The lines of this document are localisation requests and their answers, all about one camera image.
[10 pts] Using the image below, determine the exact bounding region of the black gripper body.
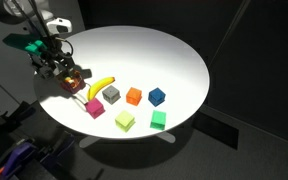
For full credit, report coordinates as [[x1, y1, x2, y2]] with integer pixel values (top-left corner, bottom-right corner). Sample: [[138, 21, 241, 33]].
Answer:
[[30, 43, 74, 72]]

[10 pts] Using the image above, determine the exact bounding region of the small pink block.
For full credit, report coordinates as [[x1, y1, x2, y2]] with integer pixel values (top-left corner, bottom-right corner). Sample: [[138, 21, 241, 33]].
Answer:
[[84, 97, 106, 120]]

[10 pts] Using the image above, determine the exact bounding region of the small gray block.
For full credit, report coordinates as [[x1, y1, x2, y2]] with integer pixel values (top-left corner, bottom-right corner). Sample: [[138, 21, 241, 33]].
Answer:
[[101, 85, 122, 106]]

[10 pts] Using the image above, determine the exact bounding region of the small orange block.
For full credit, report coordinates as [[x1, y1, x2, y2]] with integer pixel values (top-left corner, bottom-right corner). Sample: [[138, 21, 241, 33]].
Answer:
[[125, 86, 143, 107]]

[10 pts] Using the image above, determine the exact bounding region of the small yellow-green block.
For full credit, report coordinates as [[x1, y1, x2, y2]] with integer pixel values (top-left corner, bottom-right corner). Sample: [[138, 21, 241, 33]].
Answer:
[[114, 110, 137, 133]]

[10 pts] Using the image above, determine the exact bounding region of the small blue block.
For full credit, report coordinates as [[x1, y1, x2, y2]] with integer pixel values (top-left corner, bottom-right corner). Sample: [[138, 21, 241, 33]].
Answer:
[[147, 87, 167, 108]]

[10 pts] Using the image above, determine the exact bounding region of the small green block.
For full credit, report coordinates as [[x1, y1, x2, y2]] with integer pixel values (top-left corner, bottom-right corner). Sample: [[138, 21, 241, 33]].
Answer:
[[149, 109, 168, 131]]

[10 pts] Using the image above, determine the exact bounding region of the black white patterned cube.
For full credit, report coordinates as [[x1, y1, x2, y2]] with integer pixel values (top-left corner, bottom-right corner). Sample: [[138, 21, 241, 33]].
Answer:
[[38, 65, 54, 80]]

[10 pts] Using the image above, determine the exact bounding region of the yellow banana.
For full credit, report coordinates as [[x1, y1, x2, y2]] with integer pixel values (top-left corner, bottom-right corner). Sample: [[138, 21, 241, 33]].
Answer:
[[86, 76, 116, 102]]

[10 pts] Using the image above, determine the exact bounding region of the black clamp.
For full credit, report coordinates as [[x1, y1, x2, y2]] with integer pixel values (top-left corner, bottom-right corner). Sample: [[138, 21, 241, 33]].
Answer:
[[0, 100, 40, 128]]

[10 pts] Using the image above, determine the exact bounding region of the dark purple clamp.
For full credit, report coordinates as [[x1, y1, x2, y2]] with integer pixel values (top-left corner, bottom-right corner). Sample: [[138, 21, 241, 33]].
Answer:
[[38, 131, 77, 171]]

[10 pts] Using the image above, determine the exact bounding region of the purple clamp with orange tip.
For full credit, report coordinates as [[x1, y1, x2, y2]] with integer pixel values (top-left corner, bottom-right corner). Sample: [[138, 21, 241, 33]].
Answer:
[[0, 141, 38, 180]]

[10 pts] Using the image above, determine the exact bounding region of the white table leg base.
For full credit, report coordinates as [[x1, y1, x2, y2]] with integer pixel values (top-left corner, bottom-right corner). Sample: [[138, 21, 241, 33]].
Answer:
[[78, 130, 177, 149]]

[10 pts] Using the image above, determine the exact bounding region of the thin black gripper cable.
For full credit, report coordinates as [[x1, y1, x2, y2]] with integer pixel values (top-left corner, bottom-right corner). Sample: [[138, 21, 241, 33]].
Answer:
[[54, 37, 75, 58]]

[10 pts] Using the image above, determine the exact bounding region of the teal camera mount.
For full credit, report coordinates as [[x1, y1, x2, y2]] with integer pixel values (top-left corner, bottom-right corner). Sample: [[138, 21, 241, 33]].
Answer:
[[24, 39, 48, 57]]

